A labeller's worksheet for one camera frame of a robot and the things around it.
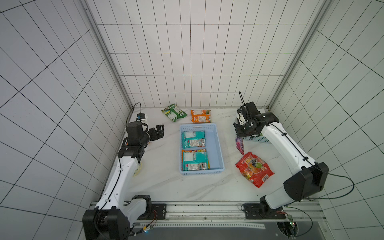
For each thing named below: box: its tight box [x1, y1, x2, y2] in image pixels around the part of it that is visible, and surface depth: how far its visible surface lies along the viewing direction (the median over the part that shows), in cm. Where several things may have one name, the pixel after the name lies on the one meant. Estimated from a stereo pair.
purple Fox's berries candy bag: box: [235, 137, 245, 155], surface depth 81 cm
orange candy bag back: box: [190, 109, 212, 123], surface depth 113 cm
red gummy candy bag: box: [235, 152, 275, 188], surface depth 83 cm
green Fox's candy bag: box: [161, 103, 188, 122], surface depth 117 cm
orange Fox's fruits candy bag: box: [181, 149, 207, 155], surface depth 94 cm
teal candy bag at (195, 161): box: [182, 151, 209, 171], surface depth 88 cm
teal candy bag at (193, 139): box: [181, 130, 206, 149], surface depth 100 cm
